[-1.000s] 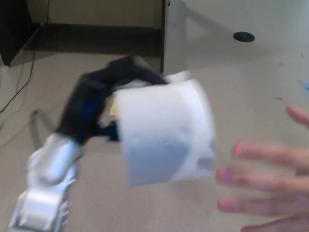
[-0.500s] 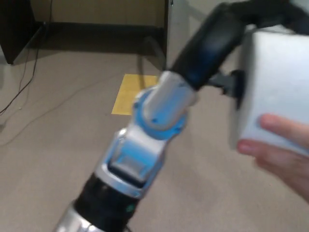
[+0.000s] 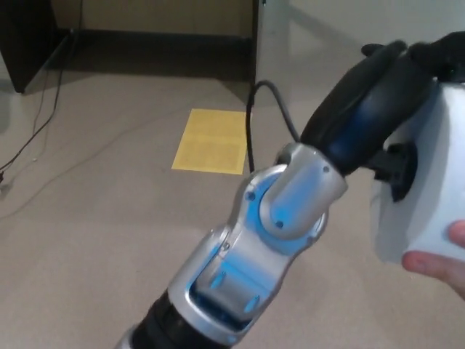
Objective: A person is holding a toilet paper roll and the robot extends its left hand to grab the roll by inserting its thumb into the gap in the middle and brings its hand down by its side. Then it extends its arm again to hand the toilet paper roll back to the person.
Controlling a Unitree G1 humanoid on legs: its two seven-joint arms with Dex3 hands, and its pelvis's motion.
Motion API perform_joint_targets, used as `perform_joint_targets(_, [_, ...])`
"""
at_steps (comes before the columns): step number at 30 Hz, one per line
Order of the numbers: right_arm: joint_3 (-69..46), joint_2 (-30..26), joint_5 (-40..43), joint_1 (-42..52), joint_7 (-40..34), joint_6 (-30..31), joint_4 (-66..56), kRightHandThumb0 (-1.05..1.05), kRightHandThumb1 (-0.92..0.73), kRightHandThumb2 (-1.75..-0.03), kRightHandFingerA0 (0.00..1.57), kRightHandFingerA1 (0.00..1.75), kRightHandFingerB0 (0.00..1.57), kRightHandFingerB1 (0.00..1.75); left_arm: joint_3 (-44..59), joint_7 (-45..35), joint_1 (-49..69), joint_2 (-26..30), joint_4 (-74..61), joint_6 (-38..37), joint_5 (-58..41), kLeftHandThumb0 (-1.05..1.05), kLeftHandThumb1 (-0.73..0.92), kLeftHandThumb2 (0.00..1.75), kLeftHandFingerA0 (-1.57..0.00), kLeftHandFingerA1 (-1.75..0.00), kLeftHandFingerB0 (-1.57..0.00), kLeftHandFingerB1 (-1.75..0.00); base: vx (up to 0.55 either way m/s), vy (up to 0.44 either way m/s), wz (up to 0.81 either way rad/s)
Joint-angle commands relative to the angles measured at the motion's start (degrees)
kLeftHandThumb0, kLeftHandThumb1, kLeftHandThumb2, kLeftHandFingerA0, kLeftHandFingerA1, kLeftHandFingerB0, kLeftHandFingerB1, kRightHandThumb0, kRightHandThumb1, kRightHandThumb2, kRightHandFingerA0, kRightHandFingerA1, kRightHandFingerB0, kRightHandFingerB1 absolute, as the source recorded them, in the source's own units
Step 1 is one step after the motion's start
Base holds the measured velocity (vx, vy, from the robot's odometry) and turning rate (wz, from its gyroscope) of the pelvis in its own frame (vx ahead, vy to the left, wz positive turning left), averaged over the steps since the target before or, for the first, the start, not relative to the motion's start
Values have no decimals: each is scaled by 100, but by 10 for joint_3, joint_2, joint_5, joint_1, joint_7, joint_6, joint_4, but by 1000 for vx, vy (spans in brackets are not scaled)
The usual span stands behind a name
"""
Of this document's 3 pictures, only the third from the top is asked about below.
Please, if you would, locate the thin dark cable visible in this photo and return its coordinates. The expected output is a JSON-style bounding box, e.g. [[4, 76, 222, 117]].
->
[[0, 81, 47, 172]]

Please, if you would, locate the dark brown wooden desk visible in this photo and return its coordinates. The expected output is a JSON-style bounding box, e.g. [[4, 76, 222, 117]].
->
[[0, 0, 263, 95]]

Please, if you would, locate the white toilet paper roll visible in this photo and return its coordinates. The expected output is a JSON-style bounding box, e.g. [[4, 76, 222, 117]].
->
[[370, 78, 465, 263]]

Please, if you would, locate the yellow paper sheet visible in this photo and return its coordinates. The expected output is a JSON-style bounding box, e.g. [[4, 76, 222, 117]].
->
[[171, 108, 253, 175]]

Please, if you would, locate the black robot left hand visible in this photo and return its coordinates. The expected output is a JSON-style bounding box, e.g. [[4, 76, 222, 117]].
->
[[300, 31, 465, 204]]

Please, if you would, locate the black power cable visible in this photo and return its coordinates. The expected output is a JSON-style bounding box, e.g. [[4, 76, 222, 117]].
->
[[0, 27, 76, 172]]

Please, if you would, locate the thin grey cable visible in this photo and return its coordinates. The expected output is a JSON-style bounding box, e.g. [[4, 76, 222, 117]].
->
[[0, 111, 192, 219]]

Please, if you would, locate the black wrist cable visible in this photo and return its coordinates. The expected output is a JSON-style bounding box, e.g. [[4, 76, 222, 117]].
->
[[246, 80, 302, 172]]

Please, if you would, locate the person's bare hand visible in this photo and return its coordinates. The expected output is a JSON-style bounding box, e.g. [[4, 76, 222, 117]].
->
[[401, 220, 465, 292]]

